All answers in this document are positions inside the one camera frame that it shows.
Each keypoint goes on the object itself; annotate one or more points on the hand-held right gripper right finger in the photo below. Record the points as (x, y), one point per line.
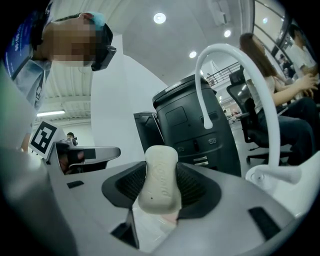
(225, 200)

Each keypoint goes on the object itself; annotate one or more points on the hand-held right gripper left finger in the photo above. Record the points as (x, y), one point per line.
(95, 200)

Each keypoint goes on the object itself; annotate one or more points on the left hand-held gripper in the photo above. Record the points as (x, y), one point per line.
(43, 136)

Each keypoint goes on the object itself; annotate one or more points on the white bar of soap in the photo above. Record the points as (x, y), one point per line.
(160, 180)

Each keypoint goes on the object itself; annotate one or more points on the person's left forearm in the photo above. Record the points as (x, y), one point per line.
(25, 143)

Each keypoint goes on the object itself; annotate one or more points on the black flat panel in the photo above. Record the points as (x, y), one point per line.
(146, 130)

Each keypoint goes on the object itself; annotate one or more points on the long ceiling tube light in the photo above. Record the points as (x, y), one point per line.
(50, 113)

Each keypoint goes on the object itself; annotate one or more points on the black cylindrical machine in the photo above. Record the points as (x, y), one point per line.
(195, 125)

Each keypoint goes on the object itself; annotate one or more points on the black office chair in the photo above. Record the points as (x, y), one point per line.
(247, 120)

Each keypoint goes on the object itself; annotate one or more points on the person's grey shirt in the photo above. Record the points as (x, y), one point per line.
(32, 85)

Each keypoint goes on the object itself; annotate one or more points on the white curved faucet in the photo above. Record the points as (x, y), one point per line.
(265, 105)

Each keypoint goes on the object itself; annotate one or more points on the person's head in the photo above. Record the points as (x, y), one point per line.
(70, 42)

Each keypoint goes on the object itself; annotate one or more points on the black metal railing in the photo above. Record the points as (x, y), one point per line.
(225, 72)

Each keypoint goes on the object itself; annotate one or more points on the round ceiling light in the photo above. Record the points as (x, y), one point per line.
(192, 54)
(227, 33)
(159, 18)

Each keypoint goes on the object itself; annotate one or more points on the black head-worn camera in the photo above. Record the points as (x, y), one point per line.
(103, 50)

